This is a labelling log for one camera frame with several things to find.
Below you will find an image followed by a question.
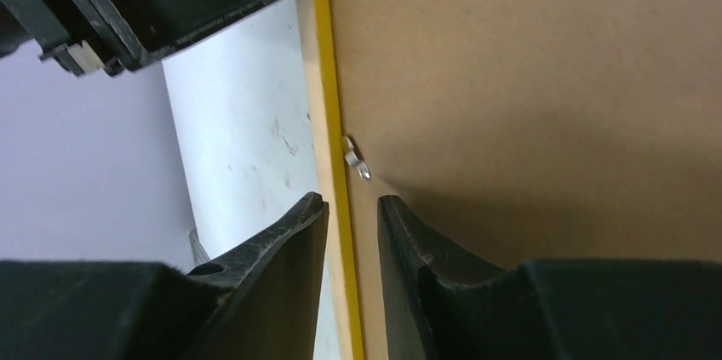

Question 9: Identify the yellow wooden picture frame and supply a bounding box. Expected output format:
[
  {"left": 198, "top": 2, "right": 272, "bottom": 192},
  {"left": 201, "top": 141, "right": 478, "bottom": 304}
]
[{"left": 296, "top": 0, "right": 365, "bottom": 359}]

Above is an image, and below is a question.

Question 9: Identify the brown frame backing board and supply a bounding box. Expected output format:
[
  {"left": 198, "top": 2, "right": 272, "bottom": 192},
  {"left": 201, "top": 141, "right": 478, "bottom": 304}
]
[{"left": 330, "top": 0, "right": 721, "bottom": 359}]

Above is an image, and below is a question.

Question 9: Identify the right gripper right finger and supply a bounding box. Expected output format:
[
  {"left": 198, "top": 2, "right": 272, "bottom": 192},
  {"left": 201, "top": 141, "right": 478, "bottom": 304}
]
[{"left": 377, "top": 196, "right": 721, "bottom": 359}]

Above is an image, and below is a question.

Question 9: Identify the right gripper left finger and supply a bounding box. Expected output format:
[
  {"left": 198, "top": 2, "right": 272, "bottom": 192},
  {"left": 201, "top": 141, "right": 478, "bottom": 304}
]
[{"left": 1, "top": 192, "right": 329, "bottom": 359}]

